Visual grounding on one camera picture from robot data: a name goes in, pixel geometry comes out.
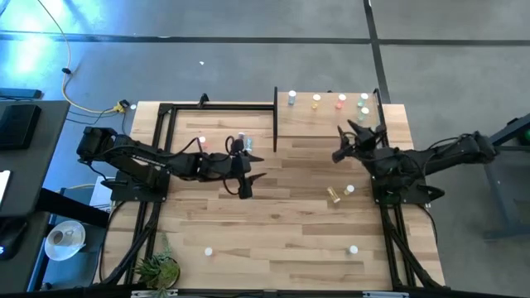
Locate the black side desk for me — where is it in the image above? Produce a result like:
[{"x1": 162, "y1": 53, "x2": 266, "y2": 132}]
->
[{"x1": 0, "y1": 100, "x2": 111, "y2": 295}]

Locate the wooden shelf black metal frame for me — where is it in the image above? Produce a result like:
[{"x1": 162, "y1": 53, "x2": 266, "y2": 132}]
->
[{"x1": 272, "y1": 85, "x2": 388, "y2": 153}]

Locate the grey metal stand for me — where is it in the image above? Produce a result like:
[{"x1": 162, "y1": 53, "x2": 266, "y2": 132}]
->
[{"x1": 482, "y1": 113, "x2": 530, "y2": 241}]

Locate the black box device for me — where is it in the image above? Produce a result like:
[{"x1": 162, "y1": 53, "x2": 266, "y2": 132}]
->
[{"x1": 0, "y1": 103, "x2": 42, "y2": 151}]

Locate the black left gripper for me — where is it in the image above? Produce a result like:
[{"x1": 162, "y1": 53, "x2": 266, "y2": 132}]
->
[{"x1": 209, "y1": 138, "x2": 267, "y2": 200}]

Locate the green potted plant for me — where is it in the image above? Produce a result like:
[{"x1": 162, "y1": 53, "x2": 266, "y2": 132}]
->
[{"x1": 134, "y1": 233, "x2": 182, "y2": 298}]

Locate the yellow cable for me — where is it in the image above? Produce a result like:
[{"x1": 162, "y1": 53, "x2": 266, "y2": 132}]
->
[{"x1": 36, "y1": 0, "x2": 125, "y2": 115}]

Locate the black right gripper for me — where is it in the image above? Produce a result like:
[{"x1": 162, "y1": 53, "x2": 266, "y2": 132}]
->
[{"x1": 332, "y1": 119, "x2": 388, "y2": 166}]

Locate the black metal rig frame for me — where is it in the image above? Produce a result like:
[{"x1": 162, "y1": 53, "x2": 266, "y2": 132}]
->
[{"x1": 93, "y1": 87, "x2": 448, "y2": 298}]

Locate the white paper sheet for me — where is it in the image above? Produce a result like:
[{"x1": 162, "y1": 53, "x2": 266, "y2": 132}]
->
[{"x1": 89, "y1": 176, "x2": 115, "y2": 210}]

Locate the black device with light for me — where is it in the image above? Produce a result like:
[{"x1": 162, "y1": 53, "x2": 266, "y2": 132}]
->
[{"x1": 0, "y1": 219, "x2": 28, "y2": 261}]

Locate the silver mounting bracket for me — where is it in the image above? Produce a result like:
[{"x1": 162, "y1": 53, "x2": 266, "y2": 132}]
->
[
  {"x1": 131, "y1": 289, "x2": 179, "y2": 298},
  {"x1": 363, "y1": 291, "x2": 409, "y2": 298}
]

